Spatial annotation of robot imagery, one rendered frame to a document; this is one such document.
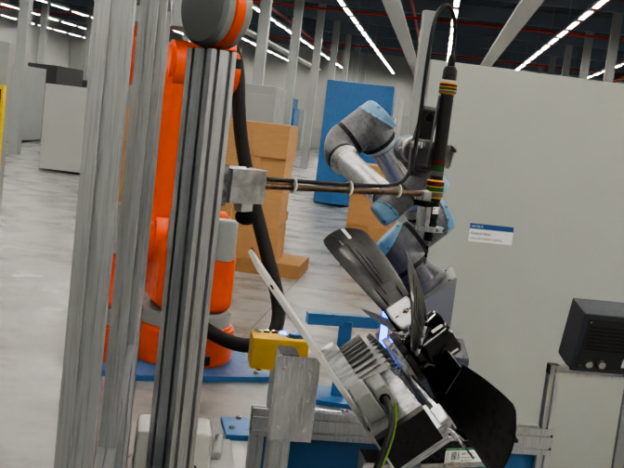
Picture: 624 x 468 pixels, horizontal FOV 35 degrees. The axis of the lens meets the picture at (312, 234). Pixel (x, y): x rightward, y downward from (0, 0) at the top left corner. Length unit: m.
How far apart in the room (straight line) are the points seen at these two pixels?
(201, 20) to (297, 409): 0.91
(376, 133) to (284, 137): 7.37
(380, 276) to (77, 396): 1.39
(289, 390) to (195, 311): 0.42
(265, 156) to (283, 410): 8.22
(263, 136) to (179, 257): 8.50
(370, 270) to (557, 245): 2.20
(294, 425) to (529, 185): 2.38
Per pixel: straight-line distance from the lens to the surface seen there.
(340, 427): 2.89
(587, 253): 4.57
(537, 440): 3.06
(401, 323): 2.38
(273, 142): 10.40
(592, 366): 3.04
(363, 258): 2.42
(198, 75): 1.92
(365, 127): 3.01
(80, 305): 1.09
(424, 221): 2.42
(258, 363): 2.77
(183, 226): 1.94
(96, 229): 1.08
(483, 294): 4.44
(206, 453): 2.26
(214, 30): 1.89
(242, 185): 1.97
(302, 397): 2.29
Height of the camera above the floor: 1.69
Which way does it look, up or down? 7 degrees down
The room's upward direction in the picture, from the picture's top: 7 degrees clockwise
